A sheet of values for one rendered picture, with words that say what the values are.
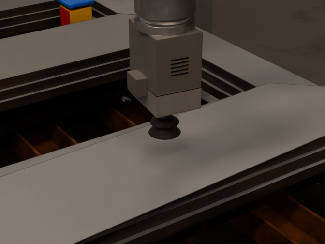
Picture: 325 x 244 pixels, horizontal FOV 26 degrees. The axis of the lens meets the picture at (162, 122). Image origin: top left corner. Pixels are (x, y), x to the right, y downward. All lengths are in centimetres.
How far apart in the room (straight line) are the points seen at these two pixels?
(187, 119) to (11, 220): 34
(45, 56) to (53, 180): 42
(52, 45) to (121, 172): 48
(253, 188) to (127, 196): 18
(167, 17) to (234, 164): 23
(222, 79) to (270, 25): 278
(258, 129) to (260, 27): 295
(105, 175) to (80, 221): 10
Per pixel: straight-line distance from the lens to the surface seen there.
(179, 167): 94
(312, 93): 117
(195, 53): 86
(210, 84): 126
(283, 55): 361
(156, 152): 97
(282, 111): 110
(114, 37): 138
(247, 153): 98
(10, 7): 158
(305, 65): 352
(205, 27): 203
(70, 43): 136
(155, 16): 84
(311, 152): 103
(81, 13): 153
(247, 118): 107
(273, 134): 103
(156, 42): 83
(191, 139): 101
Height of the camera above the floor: 136
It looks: 28 degrees down
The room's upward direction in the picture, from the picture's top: straight up
